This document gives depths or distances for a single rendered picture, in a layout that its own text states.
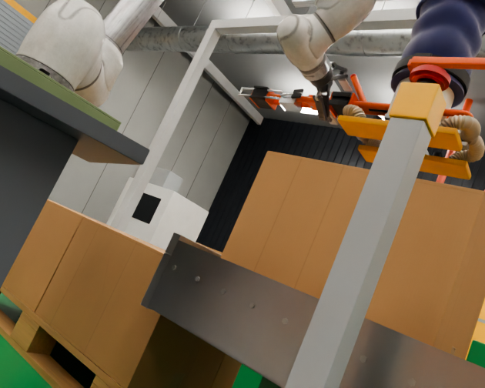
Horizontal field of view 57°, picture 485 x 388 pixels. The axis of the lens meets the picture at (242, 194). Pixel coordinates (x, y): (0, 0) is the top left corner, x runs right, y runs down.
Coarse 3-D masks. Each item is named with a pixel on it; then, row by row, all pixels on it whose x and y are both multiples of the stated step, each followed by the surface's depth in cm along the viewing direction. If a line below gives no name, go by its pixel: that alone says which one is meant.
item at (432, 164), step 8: (360, 152) 149; (368, 152) 146; (376, 152) 144; (368, 160) 153; (424, 160) 134; (432, 160) 132; (440, 160) 131; (448, 160) 130; (456, 160) 129; (424, 168) 139; (432, 168) 137; (440, 168) 134; (448, 168) 132; (456, 168) 130; (464, 168) 128; (456, 176) 135; (464, 176) 133
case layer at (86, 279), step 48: (48, 240) 179; (96, 240) 163; (48, 288) 167; (96, 288) 152; (144, 288) 140; (96, 336) 143; (144, 336) 132; (192, 336) 145; (144, 384) 133; (192, 384) 151
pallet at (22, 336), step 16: (0, 288) 185; (16, 304) 174; (0, 320) 181; (32, 320) 164; (16, 336) 166; (32, 336) 161; (48, 336) 165; (32, 352) 161; (48, 352) 166; (80, 352) 144; (48, 368) 154; (96, 368) 138; (64, 384) 146; (80, 384) 152; (96, 384) 135; (112, 384) 132
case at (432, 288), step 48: (288, 192) 123; (336, 192) 115; (432, 192) 101; (480, 192) 96; (240, 240) 125; (288, 240) 117; (336, 240) 109; (432, 240) 97; (480, 240) 102; (384, 288) 99; (432, 288) 93; (480, 288) 115; (432, 336) 90
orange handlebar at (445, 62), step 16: (416, 64) 112; (432, 64) 109; (448, 64) 107; (464, 64) 104; (480, 64) 102; (272, 96) 167; (304, 96) 159; (368, 112) 147; (384, 112) 143; (448, 112) 127; (464, 112) 125
